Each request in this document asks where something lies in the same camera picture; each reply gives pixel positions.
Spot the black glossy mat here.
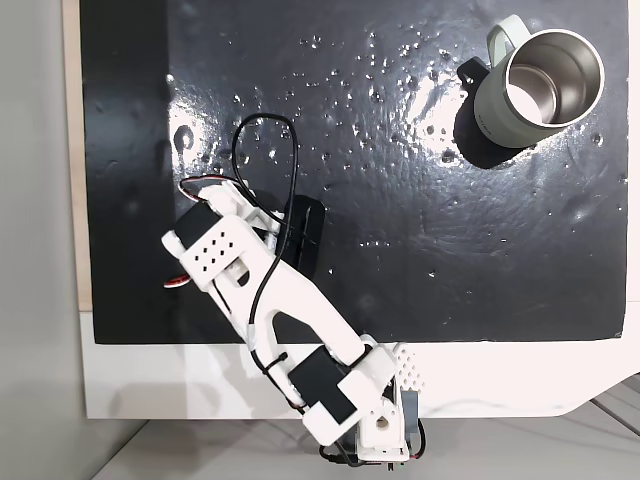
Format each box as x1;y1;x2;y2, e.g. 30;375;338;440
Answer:
79;0;629;346

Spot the pale wooden board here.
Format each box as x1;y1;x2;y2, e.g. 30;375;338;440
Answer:
61;0;95;315

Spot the green steel-lined mug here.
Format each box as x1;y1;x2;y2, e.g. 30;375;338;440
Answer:
471;13;607;149

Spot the long black camera cable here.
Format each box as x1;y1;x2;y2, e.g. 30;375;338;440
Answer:
230;114;302;351

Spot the black oval camera box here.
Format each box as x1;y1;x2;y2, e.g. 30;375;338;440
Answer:
282;194;327;275

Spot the black base power cable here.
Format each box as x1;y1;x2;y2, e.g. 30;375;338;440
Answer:
318;419;428;470

